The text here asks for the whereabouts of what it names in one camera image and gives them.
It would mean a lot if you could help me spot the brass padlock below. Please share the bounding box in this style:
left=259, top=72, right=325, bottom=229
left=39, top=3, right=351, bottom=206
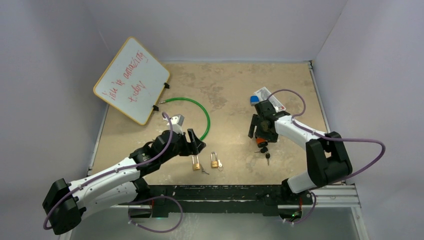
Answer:
left=191, top=155, right=201, bottom=171
left=210, top=151, right=219, bottom=169

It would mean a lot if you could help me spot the black-headed keys bunch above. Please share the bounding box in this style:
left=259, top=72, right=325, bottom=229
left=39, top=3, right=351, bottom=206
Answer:
left=255, top=146, right=271, bottom=166

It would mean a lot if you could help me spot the green cable lock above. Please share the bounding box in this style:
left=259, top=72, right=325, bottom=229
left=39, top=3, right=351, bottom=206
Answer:
left=158, top=97, right=212, bottom=140

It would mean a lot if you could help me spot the orange black lock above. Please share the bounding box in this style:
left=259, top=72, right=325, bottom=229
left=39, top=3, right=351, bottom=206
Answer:
left=255, top=137, right=268, bottom=148

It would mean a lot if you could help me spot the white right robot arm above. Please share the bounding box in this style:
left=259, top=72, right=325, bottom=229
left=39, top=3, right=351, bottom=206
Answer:
left=248, top=100, right=353, bottom=204

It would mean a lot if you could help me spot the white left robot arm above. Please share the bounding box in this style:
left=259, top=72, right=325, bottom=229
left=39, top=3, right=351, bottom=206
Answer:
left=42, top=128, right=207, bottom=235

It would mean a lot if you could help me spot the blue whiteboard eraser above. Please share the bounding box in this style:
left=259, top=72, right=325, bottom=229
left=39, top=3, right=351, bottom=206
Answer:
left=249, top=95, right=261, bottom=106

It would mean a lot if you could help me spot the white printed card package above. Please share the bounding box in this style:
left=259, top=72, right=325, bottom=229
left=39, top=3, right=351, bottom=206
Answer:
left=253, top=86, right=287, bottom=112

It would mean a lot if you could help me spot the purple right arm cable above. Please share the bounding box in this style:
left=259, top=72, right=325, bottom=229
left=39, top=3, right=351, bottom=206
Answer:
left=266, top=88, right=387, bottom=186

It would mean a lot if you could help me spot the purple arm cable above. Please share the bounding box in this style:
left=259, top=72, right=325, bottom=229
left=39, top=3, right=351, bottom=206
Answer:
left=43, top=111, right=174, bottom=231
left=266, top=88, right=387, bottom=186

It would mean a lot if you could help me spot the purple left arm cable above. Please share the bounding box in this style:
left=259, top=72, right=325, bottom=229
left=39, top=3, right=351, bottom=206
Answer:
left=43, top=111, right=174, bottom=231

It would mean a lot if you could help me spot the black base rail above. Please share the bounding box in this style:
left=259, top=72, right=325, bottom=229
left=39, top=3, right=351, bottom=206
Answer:
left=129, top=184, right=314, bottom=219

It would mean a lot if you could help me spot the whiteboard with orange frame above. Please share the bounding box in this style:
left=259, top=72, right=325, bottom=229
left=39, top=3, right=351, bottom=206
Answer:
left=93, top=36, right=171, bottom=125

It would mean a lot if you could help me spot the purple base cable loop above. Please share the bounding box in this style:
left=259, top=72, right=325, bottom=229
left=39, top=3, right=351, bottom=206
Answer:
left=128, top=191, right=187, bottom=233

